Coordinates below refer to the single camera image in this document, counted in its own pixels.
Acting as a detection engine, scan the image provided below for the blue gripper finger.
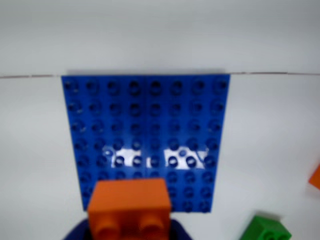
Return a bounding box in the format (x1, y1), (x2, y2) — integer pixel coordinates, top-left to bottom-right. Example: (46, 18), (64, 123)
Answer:
(60, 216), (91, 240)
(169, 218), (194, 240)

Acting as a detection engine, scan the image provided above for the orange 2x2 block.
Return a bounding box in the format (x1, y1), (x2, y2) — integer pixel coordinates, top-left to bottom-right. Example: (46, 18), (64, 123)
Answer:
(87, 177), (173, 240)

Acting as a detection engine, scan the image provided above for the green 2x4 block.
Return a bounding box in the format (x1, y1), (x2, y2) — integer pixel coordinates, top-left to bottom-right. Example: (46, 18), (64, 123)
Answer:
(239, 215), (293, 240)

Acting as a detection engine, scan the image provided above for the orange 2x4 block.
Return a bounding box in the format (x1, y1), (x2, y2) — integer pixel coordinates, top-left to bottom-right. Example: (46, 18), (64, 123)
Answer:
(308, 161), (320, 193)

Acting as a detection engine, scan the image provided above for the blue 8x8 base plate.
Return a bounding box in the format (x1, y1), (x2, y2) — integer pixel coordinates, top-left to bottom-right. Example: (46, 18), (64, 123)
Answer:
(60, 74), (232, 215)

